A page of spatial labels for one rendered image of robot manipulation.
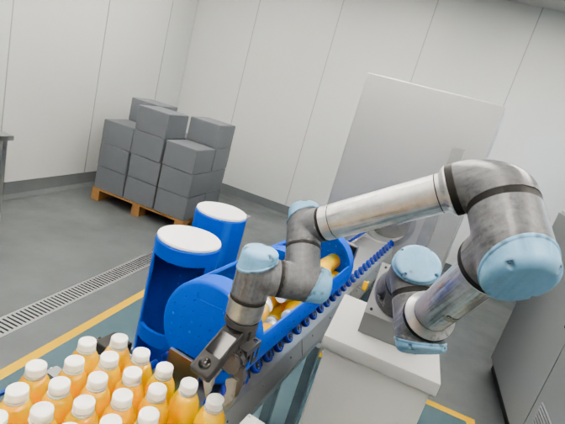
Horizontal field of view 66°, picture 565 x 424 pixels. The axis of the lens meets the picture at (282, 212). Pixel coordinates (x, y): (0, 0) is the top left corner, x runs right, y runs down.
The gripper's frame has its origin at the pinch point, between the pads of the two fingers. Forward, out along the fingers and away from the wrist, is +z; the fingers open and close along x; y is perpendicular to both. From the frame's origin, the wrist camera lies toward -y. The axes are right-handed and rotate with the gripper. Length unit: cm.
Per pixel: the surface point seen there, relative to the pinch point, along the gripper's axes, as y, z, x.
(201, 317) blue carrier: 17.5, -4.1, 18.5
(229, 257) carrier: 122, 27, 71
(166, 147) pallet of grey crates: 285, 24, 266
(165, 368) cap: -0.5, -0.7, 13.9
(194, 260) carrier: 68, 9, 58
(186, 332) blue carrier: 17.4, 2.3, 22.0
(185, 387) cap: -2.0, -0.6, 6.8
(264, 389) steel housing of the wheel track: 39.2, 22.9, 3.3
